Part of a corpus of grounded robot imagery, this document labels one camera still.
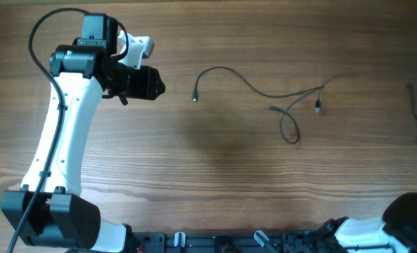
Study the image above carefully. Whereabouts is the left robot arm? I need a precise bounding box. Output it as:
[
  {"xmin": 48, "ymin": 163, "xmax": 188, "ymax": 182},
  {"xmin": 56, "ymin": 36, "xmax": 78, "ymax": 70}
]
[{"xmin": 0, "ymin": 11, "xmax": 165, "ymax": 252}]

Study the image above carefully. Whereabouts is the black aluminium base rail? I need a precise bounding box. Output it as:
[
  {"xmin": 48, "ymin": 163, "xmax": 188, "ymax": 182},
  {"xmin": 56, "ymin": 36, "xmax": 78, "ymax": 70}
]
[{"xmin": 133, "ymin": 231, "xmax": 388, "ymax": 253}]

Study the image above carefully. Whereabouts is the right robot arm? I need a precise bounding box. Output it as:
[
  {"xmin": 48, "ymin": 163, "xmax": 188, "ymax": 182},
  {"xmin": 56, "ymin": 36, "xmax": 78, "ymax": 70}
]
[{"xmin": 314, "ymin": 193, "xmax": 417, "ymax": 252}]

